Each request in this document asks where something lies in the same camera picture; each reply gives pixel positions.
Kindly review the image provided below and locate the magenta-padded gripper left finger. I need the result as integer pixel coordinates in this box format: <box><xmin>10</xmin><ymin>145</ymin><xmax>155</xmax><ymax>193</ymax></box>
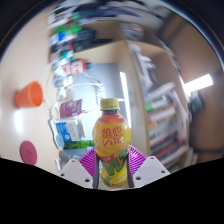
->
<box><xmin>59</xmin><ymin>147</ymin><xmax>100</xmax><ymax>190</ymax></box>

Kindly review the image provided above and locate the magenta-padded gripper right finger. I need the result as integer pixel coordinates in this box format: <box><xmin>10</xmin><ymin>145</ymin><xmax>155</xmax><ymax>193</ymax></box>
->
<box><xmin>126</xmin><ymin>145</ymin><xmax>171</xmax><ymax>189</ymax></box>

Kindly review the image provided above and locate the yellow-labelled tea drink bottle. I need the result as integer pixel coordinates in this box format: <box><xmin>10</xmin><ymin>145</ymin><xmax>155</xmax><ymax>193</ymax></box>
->
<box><xmin>92</xmin><ymin>98</ymin><xmax>132</xmax><ymax>189</ymax></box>

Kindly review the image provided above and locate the grey shaker bottle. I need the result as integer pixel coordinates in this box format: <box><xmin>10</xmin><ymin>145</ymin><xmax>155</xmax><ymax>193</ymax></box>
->
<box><xmin>59</xmin><ymin>148</ymin><xmax>84</xmax><ymax>163</ymax></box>

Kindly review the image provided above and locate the green bottle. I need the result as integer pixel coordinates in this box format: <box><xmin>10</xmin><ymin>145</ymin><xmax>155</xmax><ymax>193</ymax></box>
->
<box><xmin>63</xmin><ymin>139</ymin><xmax>96</xmax><ymax>150</ymax></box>

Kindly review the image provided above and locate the blue and white carton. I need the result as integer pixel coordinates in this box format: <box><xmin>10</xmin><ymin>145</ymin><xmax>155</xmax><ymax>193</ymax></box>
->
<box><xmin>54</xmin><ymin>119</ymin><xmax>84</xmax><ymax>143</ymax></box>

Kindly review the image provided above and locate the flat round red coaster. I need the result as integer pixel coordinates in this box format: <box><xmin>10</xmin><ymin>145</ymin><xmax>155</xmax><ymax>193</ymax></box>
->
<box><xmin>19</xmin><ymin>140</ymin><xmax>38</xmax><ymax>166</ymax></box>

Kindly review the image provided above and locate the wooden shelf unit with books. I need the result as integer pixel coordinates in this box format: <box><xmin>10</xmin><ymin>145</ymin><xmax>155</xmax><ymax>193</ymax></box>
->
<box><xmin>126</xmin><ymin>39</ymin><xmax>214</xmax><ymax>168</ymax></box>

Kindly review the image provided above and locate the pink packet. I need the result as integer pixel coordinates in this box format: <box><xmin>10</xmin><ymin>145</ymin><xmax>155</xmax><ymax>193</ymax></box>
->
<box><xmin>59</xmin><ymin>99</ymin><xmax>84</xmax><ymax>118</ymax></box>

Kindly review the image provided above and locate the white under-shelf light bar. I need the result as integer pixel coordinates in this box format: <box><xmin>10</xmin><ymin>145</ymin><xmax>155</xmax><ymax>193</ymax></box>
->
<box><xmin>119</xmin><ymin>70</ymin><xmax>132</xmax><ymax>129</ymax></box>

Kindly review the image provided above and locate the orange plastic cup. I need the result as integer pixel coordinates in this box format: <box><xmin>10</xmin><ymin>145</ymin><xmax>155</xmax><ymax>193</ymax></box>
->
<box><xmin>14</xmin><ymin>80</ymin><xmax>45</xmax><ymax>108</ymax></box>

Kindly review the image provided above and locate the white ceiling light tube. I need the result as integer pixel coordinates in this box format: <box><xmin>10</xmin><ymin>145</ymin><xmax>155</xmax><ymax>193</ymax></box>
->
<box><xmin>182</xmin><ymin>73</ymin><xmax>214</xmax><ymax>96</ymax></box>

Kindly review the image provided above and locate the red and white canister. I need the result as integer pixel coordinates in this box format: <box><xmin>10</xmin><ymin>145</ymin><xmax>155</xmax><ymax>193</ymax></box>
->
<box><xmin>62</xmin><ymin>59</ymin><xmax>88</xmax><ymax>76</ymax></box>

